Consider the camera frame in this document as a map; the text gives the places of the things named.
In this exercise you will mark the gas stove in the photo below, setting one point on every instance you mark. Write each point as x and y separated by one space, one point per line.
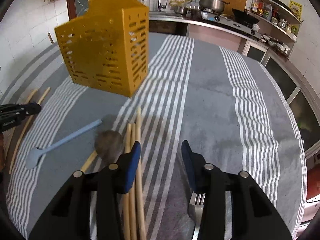
243 28

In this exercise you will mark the black wok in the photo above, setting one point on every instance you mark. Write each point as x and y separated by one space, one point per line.
244 18

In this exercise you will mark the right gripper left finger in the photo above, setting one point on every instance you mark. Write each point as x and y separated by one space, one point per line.
67 214

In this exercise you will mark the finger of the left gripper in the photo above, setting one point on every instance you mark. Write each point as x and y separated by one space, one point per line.
13 109
10 122

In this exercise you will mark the small steel bowl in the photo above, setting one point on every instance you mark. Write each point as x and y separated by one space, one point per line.
181 10

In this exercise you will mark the yellow perforated utensil holder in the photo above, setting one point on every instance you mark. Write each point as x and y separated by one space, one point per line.
107 47

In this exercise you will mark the steel cooking pot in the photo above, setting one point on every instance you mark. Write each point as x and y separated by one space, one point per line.
214 5

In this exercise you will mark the wooden spoon with dark bowl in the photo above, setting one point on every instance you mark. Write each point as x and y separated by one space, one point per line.
109 145

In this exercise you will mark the grey striped tablecloth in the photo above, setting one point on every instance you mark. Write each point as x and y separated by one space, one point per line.
224 104

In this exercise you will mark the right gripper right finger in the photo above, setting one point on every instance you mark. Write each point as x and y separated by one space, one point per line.
235 207

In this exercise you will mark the yellow wall poster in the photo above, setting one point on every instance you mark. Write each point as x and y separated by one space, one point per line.
296 9

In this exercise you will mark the light blue plastic spoon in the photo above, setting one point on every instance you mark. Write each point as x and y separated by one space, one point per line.
36 153

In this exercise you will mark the wall corner shelf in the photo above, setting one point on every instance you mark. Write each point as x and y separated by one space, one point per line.
276 20

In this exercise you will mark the steel fork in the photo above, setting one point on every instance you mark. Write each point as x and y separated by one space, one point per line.
195 210

